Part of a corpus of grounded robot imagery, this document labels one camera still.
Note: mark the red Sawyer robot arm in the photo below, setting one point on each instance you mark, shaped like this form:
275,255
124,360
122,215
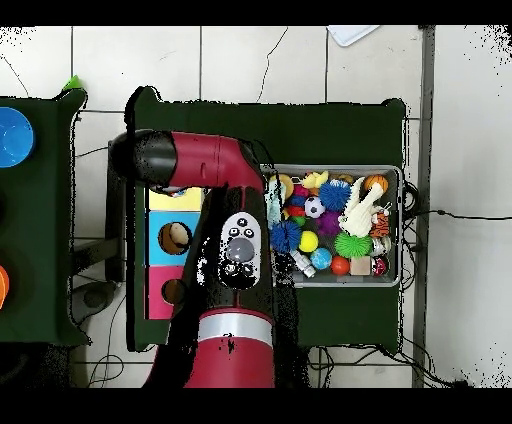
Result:
216,160

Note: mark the wooden box with three holes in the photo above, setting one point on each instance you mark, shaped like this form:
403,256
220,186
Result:
160,256

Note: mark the silver mesh bin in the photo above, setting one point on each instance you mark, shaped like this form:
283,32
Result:
394,240

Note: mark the small soccer ball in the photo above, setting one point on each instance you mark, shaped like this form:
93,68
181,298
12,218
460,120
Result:
314,206

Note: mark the yellow tennis ball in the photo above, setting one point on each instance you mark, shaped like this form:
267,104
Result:
308,241

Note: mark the silver toy robot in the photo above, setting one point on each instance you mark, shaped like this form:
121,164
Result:
303,264

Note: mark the blue globe ball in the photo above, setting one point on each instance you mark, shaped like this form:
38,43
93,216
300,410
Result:
320,258

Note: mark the blue spiky ball with eyes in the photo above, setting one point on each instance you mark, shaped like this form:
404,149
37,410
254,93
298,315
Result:
335,195

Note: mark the orange rubber ball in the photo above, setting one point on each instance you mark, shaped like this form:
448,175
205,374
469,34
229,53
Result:
340,265

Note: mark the green spiky ball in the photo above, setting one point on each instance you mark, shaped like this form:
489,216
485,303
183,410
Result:
352,244

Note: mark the dark green table cloth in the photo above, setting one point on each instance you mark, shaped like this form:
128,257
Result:
320,132
40,208

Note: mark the cream knitted cloth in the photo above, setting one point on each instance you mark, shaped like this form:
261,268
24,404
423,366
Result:
360,216

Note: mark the white board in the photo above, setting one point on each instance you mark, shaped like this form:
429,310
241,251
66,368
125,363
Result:
352,34

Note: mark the small green object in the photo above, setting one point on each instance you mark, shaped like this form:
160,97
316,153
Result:
72,84

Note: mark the blue plastic bowl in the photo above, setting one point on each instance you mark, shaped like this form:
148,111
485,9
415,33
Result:
14,138

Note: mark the orange plastic bowl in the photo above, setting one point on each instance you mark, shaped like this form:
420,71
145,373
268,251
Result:
3,286

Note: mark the grey metal post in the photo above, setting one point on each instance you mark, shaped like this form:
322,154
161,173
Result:
426,100

